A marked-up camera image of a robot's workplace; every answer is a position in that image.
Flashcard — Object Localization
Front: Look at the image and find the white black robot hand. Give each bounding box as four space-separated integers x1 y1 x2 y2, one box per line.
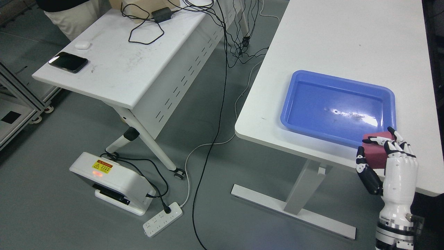
356 126 419 218

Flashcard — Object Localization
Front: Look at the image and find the pink block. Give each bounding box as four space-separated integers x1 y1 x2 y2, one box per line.
362 131 394 169

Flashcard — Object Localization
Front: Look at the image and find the silver black robot forearm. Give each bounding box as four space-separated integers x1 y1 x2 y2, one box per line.
375 206 425 250

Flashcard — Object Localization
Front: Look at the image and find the blue plastic tray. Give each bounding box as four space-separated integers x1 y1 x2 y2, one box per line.
280 70 396 148

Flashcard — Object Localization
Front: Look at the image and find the white table with leg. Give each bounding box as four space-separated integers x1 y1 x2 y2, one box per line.
231 0 443 239

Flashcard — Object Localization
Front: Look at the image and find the white power strip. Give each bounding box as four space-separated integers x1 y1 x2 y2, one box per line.
143 202 183 238

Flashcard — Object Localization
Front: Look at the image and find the white folding desk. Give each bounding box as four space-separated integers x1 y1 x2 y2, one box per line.
32 0 248 179

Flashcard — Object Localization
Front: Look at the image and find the black power adapter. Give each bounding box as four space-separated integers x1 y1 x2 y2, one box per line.
151 7 172 23

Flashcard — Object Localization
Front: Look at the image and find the white device with warning label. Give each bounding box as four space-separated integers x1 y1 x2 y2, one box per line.
69 152 156 216

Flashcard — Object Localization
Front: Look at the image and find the cardboard box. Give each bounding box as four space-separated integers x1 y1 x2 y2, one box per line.
109 0 181 23

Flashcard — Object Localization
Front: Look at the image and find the white earbuds case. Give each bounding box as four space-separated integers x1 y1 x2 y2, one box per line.
75 41 91 50

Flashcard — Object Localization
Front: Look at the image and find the black smartphone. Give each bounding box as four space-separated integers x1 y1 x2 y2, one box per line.
49 52 89 73

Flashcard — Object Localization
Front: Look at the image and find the person in beige trousers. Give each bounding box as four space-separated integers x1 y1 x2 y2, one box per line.
35 0 111 41

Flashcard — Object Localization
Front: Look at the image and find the white power cable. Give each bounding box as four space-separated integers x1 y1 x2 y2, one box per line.
179 0 280 209

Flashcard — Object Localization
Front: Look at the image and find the long black cable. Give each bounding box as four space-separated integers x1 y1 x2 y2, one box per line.
191 0 230 250

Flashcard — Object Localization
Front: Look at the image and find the aluminium frame cart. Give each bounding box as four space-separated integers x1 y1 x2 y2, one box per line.
0 61 61 149

